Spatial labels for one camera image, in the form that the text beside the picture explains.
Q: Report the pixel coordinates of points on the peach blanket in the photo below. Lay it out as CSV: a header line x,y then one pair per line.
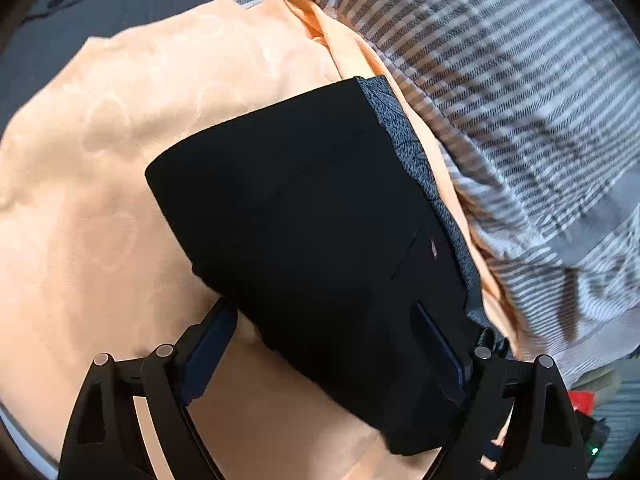
x,y
100,185

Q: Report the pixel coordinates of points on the red embroidered pillow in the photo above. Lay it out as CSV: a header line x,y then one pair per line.
x,y
582,401

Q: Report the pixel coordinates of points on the grey jacket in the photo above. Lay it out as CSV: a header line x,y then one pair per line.
x,y
100,10

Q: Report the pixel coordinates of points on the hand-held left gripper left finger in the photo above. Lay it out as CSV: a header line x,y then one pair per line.
x,y
210,355

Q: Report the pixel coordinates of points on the black pants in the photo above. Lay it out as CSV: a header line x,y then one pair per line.
x,y
300,210

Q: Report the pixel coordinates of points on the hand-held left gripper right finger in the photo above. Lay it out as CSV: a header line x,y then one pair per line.
x,y
441,355

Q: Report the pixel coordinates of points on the blue floral cloth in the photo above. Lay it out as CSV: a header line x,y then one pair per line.
x,y
407,135

